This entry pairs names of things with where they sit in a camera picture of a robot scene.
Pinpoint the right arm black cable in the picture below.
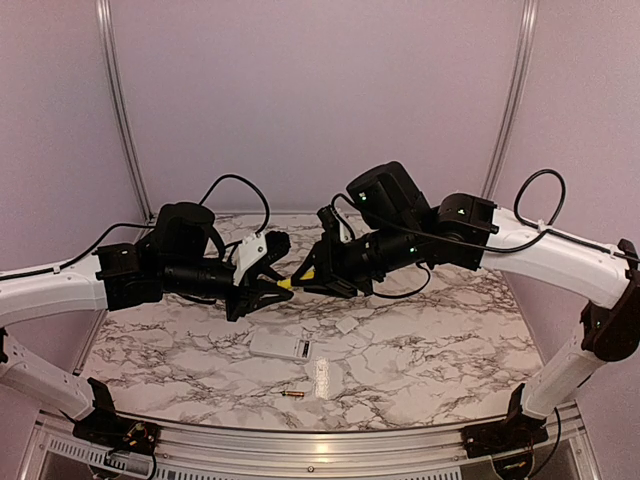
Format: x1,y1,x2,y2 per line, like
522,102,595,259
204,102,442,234
329,168,640,474

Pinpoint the white remote control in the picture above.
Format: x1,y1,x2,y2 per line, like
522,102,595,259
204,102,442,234
249,332,312,362

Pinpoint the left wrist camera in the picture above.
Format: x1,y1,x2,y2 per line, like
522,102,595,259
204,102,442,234
230,233,266,286

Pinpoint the white battery cover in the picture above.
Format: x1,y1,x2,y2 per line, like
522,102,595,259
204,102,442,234
335,317,359,335

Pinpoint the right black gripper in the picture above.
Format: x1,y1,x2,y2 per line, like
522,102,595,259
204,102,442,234
290,220,425,298

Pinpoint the aluminium frame post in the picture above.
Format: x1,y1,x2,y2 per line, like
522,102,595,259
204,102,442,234
480,0,539,200
95,0,154,222

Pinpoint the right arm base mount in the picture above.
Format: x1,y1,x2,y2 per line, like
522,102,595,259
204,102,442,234
461,417,549,458

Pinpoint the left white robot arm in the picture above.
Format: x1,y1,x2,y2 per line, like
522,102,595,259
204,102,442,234
1,202,293,445

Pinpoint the right aluminium frame post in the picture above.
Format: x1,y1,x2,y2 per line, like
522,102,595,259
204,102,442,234
480,0,539,200

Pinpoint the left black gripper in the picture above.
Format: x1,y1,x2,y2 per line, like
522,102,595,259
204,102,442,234
162,257,295,322

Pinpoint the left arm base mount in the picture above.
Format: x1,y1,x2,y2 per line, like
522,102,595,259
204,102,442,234
73,419,160,456

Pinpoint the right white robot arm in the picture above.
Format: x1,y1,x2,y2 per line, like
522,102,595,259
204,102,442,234
291,161,639,448

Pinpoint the yellow handled screwdriver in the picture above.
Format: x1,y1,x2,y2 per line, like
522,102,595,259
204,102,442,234
260,269,315,290

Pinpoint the front aluminium rail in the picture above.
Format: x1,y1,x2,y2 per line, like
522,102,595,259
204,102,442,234
19,403,601,479

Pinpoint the left aluminium frame post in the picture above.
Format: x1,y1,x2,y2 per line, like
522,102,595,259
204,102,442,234
95,0,154,222

